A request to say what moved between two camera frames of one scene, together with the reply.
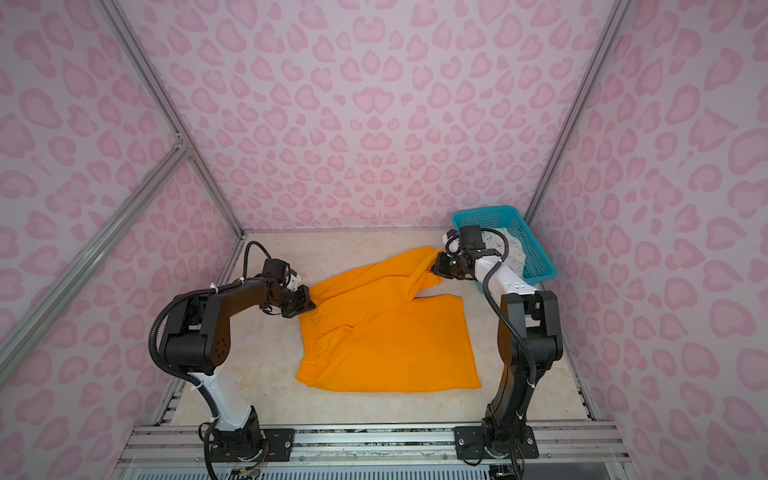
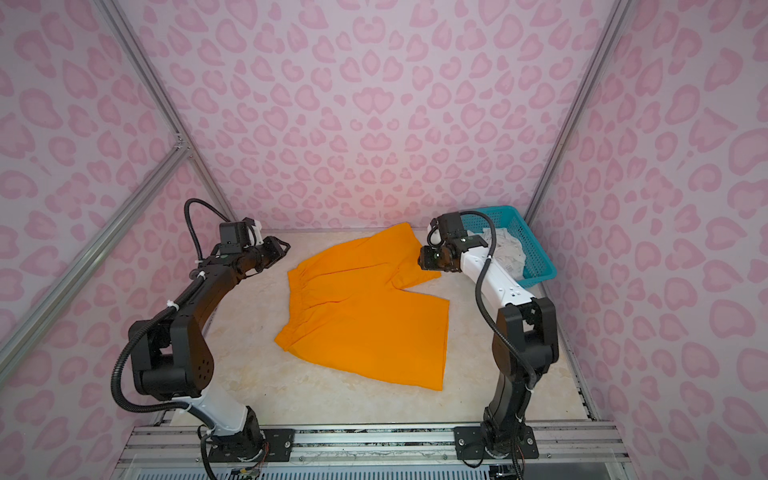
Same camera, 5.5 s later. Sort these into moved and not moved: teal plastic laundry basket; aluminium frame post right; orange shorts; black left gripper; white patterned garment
Moved: orange shorts; black left gripper
Not moved: white patterned garment; aluminium frame post right; teal plastic laundry basket
